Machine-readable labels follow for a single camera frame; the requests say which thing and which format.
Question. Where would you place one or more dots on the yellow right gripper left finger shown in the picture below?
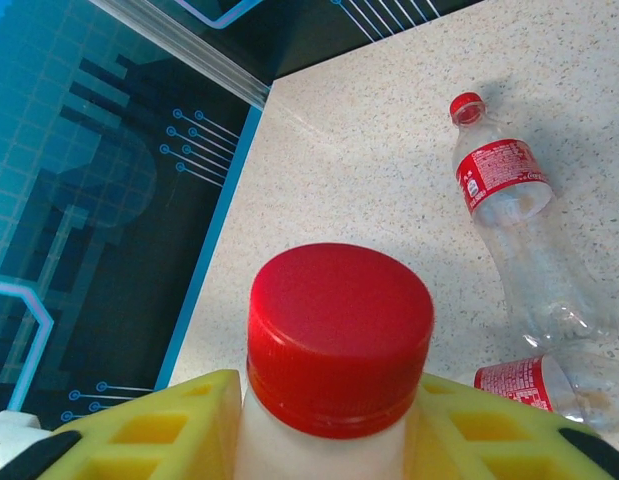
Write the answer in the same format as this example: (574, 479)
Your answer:
(154, 445)

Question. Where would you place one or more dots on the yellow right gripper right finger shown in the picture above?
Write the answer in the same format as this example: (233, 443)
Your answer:
(489, 450)

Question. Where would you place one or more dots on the clear red-label cola bottle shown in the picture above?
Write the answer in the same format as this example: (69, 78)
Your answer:
(504, 170)
(519, 382)

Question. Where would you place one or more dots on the white bottle with red cap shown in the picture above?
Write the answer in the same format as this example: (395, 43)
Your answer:
(339, 325)

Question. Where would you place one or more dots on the aluminium frame post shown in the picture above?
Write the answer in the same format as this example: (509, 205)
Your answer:
(199, 50)

